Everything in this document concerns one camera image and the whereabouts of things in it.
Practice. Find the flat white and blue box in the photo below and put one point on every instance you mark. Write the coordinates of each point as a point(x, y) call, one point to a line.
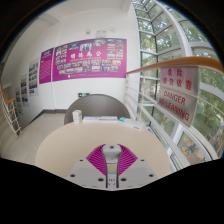
point(131, 124)

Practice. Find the flat white booklet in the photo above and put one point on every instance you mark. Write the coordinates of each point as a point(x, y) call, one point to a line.
point(100, 119)

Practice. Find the grey round-backed chair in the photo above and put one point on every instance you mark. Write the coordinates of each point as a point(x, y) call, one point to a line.
point(96, 105)

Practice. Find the white railing with orange handrail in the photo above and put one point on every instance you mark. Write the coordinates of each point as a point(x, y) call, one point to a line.
point(173, 61)

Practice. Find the white stair railing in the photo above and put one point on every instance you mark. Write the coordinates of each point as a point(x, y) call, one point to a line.
point(11, 113)

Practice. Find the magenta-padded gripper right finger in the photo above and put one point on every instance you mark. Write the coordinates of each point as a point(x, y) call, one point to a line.
point(128, 160)

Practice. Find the narrow magenta wall poster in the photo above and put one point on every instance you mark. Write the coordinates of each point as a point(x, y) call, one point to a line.
point(46, 66)

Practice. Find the white photo wall poster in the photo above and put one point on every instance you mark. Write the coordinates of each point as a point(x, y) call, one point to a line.
point(33, 78)
point(24, 91)

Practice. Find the small white upright box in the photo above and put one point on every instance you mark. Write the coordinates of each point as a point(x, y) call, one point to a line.
point(77, 116)

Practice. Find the red and white warning sign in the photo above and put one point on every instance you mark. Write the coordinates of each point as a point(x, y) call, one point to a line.
point(176, 100)

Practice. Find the green exit sign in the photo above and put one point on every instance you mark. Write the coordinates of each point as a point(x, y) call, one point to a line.
point(84, 94)

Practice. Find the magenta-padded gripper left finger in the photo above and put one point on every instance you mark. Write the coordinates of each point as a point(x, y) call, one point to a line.
point(95, 160)

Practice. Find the large magenta wall poster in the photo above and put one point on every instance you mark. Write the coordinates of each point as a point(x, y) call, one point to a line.
point(90, 60)

